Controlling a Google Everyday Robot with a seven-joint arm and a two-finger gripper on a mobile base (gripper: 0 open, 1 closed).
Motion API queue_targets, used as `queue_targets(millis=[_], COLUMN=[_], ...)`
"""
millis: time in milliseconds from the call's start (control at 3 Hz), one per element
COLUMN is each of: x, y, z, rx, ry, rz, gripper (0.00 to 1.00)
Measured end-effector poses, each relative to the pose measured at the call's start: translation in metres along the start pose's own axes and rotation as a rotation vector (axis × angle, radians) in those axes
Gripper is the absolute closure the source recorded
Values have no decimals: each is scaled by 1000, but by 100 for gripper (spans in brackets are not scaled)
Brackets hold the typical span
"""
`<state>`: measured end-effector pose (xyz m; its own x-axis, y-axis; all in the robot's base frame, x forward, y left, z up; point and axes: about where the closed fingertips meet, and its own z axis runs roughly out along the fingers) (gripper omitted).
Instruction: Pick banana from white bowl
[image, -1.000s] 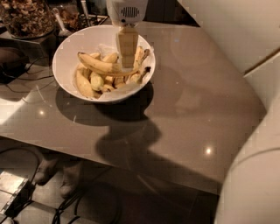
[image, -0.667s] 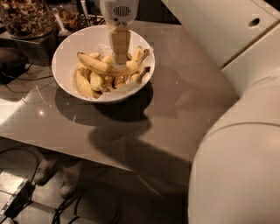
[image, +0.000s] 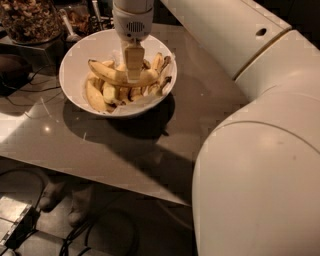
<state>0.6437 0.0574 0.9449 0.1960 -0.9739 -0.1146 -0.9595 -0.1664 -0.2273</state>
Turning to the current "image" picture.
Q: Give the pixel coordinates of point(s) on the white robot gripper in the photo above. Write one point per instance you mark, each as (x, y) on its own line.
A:
(132, 26)

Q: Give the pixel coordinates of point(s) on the large top yellow banana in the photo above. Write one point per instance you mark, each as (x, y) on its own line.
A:
(119, 78)

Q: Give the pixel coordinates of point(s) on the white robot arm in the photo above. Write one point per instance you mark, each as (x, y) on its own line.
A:
(256, 182)

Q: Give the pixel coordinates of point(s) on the upper right yellow banana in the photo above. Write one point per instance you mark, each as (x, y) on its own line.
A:
(157, 61)

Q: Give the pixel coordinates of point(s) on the white ceramic bowl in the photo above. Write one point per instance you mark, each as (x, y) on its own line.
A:
(105, 47)

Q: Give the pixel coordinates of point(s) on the small middle yellow banana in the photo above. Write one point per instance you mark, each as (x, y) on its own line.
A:
(110, 94)

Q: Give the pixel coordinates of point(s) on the right banana with dark stem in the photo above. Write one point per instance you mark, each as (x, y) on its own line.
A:
(157, 88)

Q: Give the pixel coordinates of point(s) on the left lower yellow banana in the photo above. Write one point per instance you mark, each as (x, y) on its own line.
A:
(95, 97)

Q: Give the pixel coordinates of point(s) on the dark snack container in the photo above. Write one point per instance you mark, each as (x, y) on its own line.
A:
(90, 16)

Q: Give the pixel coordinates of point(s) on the metal serving spoon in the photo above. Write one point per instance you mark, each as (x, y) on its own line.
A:
(72, 36)

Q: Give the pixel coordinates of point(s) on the glass jar of nuts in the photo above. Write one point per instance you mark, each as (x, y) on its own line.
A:
(30, 22)

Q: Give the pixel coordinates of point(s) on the right grey shoe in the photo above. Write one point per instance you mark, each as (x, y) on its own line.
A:
(80, 205)

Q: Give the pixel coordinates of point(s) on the grey shoe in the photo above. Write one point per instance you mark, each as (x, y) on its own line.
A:
(52, 195)
(80, 205)

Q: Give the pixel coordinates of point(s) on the left grey shoe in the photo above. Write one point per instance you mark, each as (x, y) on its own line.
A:
(52, 195)

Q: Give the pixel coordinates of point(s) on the silver box on floor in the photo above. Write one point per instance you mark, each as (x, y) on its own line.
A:
(15, 221)

